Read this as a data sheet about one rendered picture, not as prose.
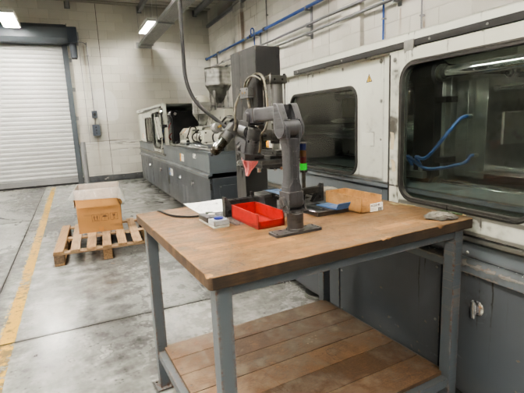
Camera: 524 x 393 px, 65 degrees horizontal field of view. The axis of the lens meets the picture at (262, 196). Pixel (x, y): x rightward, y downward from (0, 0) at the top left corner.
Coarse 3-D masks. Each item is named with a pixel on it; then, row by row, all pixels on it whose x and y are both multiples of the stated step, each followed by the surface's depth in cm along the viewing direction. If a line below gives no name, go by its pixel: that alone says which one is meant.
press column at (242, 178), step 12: (240, 84) 200; (240, 108) 203; (264, 144) 210; (240, 156) 210; (240, 168) 212; (264, 168) 212; (240, 180) 213; (252, 180) 210; (264, 180) 213; (240, 192) 215
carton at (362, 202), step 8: (328, 192) 195; (336, 192) 200; (344, 192) 202; (352, 192) 197; (360, 192) 192; (328, 200) 196; (336, 200) 191; (344, 200) 186; (352, 200) 181; (360, 200) 176; (368, 200) 188; (376, 200) 184; (352, 208) 181; (360, 208) 177; (368, 208) 178; (376, 208) 181
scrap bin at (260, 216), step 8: (232, 208) 177; (240, 208) 170; (248, 208) 182; (256, 208) 183; (264, 208) 176; (272, 208) 170; (232, 216) 178; (240, 216) 171; (248, 216) 164; (256, 216) 158; (264, 216) 177; (272, 216) 170; (280, 216) 164; (248, 224) 165; (256, 224) 159; (264, 224) 159; (272, 224) 160; (280, 224) 162
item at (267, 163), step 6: (276, 144) 187; (264, 150) 191; (270, 150) 187; (276, 150) 183; (264, 156) 190; (270, 156) 185; (276, 156) 187; (258, 162) 184; (264, 162) 182; (270, 162) 183; (276, 162) 185; (258, 168) 190; (270, 168) 188; (276, 168) 190; (282, 168) 196
